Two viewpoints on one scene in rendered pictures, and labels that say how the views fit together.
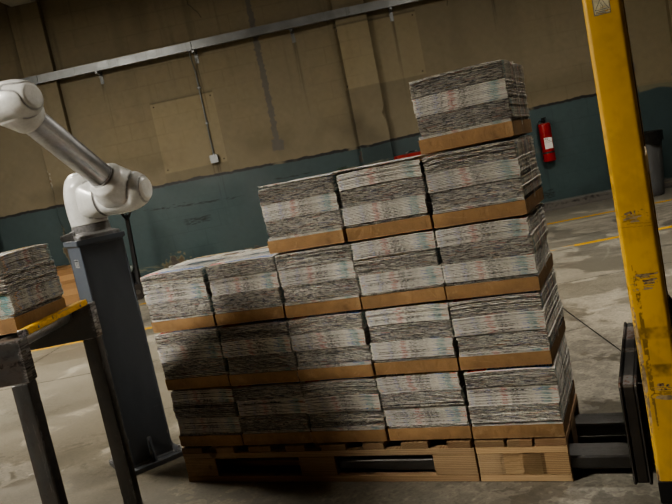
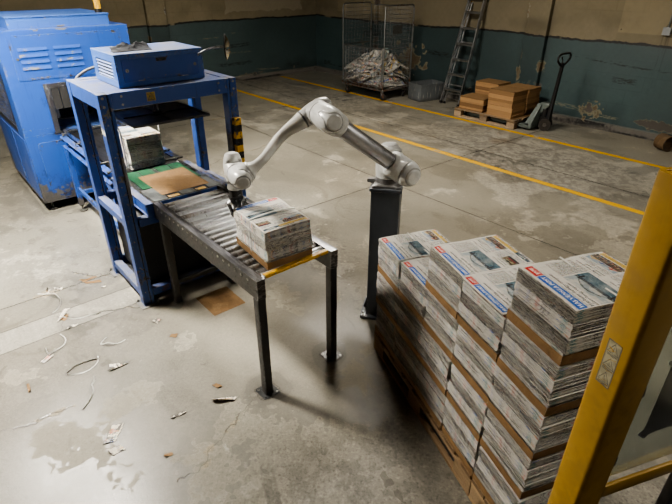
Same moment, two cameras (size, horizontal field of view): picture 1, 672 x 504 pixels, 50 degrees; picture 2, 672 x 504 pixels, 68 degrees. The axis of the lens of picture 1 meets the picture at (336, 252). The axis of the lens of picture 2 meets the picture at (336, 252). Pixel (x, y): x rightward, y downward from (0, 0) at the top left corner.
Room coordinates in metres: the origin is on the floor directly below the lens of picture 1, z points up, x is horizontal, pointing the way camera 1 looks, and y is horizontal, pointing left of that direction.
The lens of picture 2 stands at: (0.70, -0.95, 2.18)
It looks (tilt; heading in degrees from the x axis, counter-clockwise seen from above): 29 degrees down; 46
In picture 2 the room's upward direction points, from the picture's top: straight up
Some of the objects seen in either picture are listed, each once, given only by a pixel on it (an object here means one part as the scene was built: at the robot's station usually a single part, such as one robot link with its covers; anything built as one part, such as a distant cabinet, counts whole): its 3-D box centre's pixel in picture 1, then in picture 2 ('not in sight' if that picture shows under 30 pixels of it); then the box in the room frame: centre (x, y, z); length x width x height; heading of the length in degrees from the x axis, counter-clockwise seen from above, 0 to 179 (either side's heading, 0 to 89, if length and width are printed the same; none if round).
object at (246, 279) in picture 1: (318, 353); (449, 346); (2.61, 0.14, 0.42); 1.17 x 0.39 x 0.83; 65
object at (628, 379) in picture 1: (636, 393); not in sight; (2.16, -0.84, 0.20); 0.62 x 0.05 x 0.30; 155
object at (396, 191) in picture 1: (399, 195); (516, 310); (2.43, -0.25, 0.95); 0.38 x 0.29 x 0.23; 156
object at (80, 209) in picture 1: (85, 197); (389, 159); (3.03, 0.98, 1.17); 0.18 x 0.16 x 0.22; 69
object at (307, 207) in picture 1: (323, 209); (477, 275); (2.56, 0.01, 0.95); 0.38 x 0.29 x 0.23; 155
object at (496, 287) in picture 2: (390, 161); (519, 286); (2.43, -0.24, 1.06); 0.37 x 0.28 x 0.01; 156
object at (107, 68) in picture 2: not in sight; (148, 63); (2.28, 2.55, 1.65); 0.60 x 0.45 x 0.20; 176
